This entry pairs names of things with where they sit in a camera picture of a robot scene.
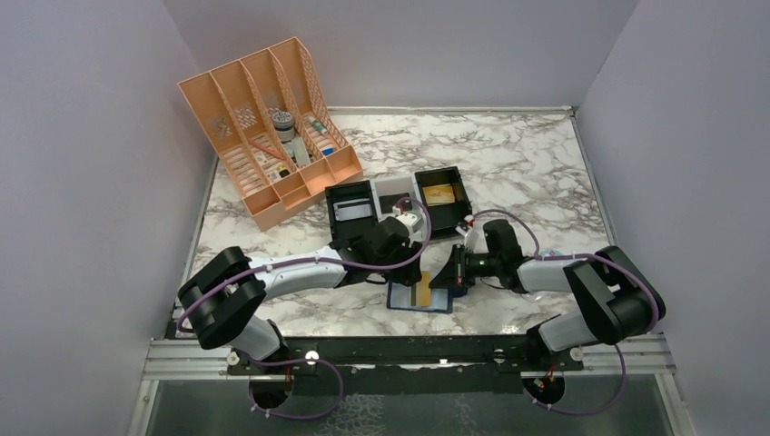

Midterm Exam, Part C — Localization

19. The blue leather card holder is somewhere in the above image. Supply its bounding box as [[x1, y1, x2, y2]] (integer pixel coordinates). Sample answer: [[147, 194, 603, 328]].
[[386, 282, 468, 313]]

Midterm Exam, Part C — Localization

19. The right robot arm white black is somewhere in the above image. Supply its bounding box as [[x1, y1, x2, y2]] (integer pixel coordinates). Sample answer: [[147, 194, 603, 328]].
[[429, 219, 666, 353]]

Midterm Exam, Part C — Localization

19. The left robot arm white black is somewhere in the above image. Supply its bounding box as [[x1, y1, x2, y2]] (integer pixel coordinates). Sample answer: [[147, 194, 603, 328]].
[[177, 213, 425, 361]]

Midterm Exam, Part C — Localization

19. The black credit card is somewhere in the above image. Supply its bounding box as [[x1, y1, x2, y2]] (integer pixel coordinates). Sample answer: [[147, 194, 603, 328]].
[[379, 193, 410, 213]]

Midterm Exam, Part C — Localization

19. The silver credit card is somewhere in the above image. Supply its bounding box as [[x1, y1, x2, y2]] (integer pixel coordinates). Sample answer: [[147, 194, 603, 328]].
[[332, 199, 372, 222]]

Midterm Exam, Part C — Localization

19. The gold credit card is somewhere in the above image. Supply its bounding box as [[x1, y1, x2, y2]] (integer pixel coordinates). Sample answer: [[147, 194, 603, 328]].
[[422, 183, 457, 206]]

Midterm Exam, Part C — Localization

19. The clear blue plastic case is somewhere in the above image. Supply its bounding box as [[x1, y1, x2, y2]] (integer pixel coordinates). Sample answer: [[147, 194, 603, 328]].
[[538, 248, 563, 259]]

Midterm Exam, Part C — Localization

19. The left black plastic bin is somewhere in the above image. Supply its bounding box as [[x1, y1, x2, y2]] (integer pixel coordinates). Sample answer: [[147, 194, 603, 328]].
[[325, 180, 380, 241]]

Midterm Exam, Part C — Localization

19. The black plastic bin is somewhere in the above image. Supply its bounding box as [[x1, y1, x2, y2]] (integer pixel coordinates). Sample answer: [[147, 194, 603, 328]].
[[414, 166, 473, 239], [325, 180, 380, 241]]

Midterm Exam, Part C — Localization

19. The right black plastic bin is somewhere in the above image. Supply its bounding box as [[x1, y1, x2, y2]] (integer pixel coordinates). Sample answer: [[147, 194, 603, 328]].
[[414, 166, 473, 239]]

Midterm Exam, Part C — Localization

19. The white plastic bin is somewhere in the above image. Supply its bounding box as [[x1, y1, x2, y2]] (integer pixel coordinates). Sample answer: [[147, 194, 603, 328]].
[[370, 173, 427, 242]]

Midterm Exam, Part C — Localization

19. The green white marker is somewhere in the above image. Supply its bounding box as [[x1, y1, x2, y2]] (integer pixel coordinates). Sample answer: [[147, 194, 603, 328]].
[[308, 117, 328, 135]]

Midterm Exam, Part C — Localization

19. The orange pencil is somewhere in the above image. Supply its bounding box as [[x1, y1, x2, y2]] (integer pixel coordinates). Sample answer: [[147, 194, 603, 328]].
[[249, 140, 284, 160]]

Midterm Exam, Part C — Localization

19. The grey round tape roll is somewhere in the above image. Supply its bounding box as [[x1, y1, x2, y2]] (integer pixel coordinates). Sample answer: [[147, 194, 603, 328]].
[[271, 111, 295, 143]]

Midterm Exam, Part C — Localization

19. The orange plastic file organizer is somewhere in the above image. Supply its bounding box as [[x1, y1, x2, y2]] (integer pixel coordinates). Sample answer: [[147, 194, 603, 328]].
[[178, 37, 363, 231]]

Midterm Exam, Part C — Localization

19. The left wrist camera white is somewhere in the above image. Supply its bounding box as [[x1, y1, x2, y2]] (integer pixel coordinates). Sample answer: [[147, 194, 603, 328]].
[[392, 207, 424, 235]]

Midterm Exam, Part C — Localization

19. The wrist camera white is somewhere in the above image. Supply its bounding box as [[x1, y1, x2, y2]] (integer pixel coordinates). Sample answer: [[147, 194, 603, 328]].
[[392, 207, 424, 235], [455, 218, 479, 252]]

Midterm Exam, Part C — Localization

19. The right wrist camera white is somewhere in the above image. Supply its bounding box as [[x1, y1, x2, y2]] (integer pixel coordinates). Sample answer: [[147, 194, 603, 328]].
[[455, 218, 479, 252]]

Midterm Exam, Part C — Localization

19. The black metal base rail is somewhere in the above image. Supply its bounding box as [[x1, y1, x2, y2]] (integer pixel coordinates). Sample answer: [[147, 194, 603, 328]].
[[227, 334, 584, 396]]

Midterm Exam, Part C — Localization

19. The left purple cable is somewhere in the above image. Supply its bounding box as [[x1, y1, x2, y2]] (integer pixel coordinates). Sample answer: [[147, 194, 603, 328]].
[[176, 197, 433, 334]]

